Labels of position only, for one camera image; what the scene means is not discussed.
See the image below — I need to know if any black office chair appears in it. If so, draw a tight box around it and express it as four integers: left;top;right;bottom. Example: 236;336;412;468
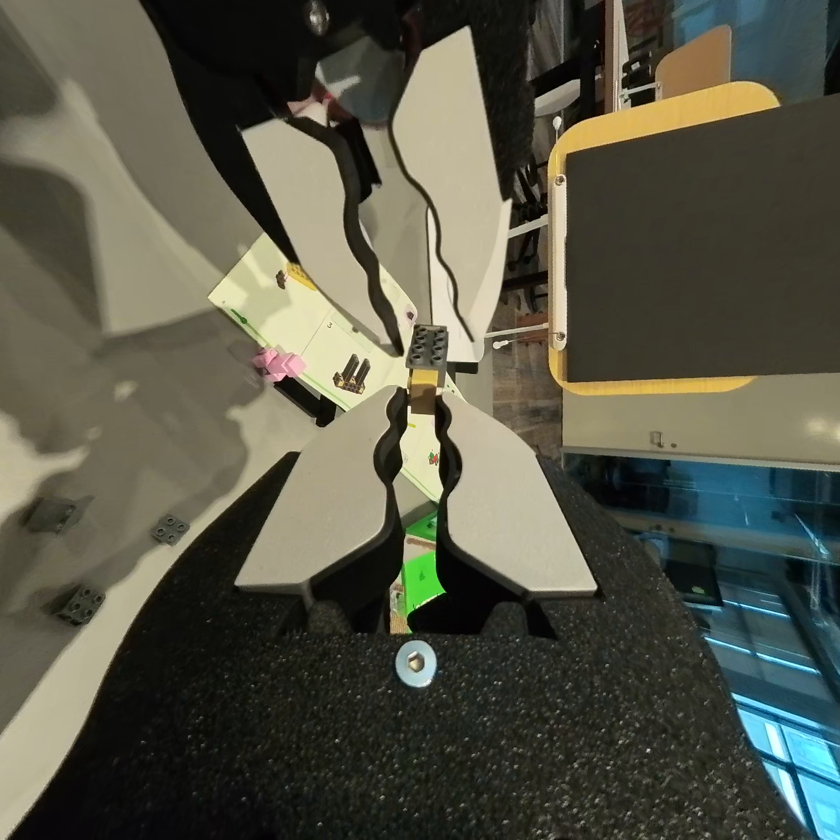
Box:
508;161;551;271

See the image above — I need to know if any wooden chair with black pad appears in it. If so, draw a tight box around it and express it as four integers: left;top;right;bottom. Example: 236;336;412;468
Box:
546;80;783;396

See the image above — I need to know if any green printed box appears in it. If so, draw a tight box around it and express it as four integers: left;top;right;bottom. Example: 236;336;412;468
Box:
392;515;448;634

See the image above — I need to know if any plain wooden chair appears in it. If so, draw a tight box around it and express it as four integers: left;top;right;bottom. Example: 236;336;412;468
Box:
655;24;734;101

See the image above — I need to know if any grey desk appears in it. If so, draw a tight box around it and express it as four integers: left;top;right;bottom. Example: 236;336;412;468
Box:
0;0;500;742

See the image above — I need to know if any tan toy brick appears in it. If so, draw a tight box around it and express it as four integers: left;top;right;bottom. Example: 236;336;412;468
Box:
409;366;442;418

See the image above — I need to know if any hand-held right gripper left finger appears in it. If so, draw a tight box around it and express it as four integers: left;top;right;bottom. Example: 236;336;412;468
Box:
234;386;406;603

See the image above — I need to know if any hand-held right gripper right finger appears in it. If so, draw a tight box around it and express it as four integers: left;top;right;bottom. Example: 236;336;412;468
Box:
434;392;599;603

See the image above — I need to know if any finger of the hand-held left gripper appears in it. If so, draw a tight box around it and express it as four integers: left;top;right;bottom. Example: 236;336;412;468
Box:
238;117;406;361
389;25;514;363

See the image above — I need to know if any green instruction booklet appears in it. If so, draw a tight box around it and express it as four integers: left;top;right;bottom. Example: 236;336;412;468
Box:
209;233;476;506

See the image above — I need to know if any pink toy brick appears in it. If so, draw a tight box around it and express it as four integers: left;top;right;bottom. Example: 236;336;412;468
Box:
252;347;307;383

